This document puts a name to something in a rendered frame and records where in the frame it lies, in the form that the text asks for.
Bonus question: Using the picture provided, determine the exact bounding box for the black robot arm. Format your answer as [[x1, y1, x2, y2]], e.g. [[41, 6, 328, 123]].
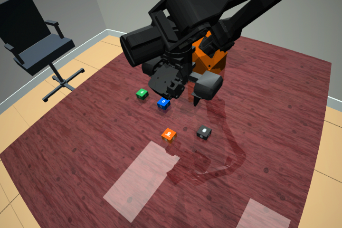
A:
[[120, 0, 282, 100]]

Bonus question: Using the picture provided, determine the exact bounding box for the blue block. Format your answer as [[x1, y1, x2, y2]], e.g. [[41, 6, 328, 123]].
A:
[[157, 97, 171, 110]]

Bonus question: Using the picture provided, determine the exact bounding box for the green block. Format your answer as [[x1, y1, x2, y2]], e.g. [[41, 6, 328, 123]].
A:
[[136, 89, 149, 100]]

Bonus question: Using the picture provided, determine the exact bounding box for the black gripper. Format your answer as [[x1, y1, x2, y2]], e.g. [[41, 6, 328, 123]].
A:
[[142, 46, 223, 106]]

